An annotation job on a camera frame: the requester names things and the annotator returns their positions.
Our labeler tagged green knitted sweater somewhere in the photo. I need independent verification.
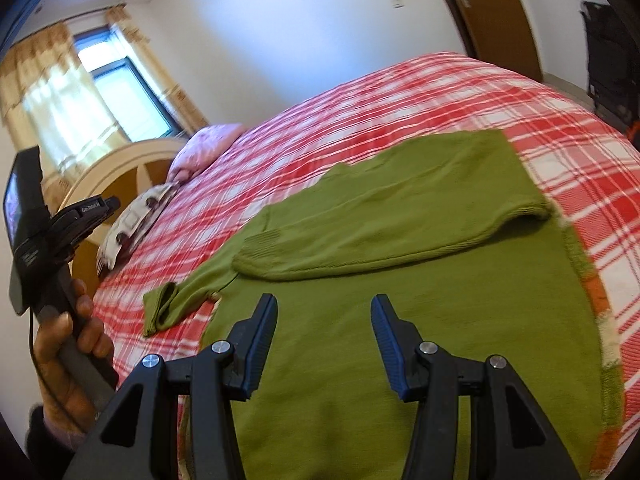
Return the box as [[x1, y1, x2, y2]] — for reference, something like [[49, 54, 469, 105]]
[[143, 130, 624, 479]]

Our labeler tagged person's left hand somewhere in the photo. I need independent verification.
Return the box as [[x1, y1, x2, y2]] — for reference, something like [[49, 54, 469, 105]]
[[31, 277, 116, 436]]

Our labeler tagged window with dark frame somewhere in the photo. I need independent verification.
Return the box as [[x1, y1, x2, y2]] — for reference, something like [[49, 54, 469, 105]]
[[74, 27, 184, 142]]

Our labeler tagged pink pillow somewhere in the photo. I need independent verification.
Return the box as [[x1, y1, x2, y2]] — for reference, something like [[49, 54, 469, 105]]
[[166, 124, 247, 184]]

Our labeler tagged beige patterned curtain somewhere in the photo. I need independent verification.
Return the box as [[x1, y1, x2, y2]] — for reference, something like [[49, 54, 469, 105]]
[[1, 23, 129, 211], [105, 4, 208, 134]]

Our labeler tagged brown wooden door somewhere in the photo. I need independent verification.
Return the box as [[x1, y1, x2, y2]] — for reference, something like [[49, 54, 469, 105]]
[[445, 0, 542, 82]]

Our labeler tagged beige patterned curtain right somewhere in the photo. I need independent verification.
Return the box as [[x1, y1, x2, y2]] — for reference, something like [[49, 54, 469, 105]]
[[105, 4, 208, 134]]

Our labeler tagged red white plaid bedspread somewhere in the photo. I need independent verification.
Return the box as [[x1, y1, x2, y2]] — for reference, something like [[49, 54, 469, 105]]
[[96, 52, 639, 478]]

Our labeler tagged beige patterned curtain left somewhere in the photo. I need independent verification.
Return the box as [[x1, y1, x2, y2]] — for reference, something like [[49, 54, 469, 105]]
[[1, 23, 129, 211]]

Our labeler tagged patterned white brown pillow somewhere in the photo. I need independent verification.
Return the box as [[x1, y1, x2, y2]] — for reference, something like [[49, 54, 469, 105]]
[[96, 183, 179, 276]]

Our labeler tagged cream round headboard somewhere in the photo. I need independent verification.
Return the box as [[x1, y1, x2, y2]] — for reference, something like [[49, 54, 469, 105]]
[[60, 138, 186, 296]]

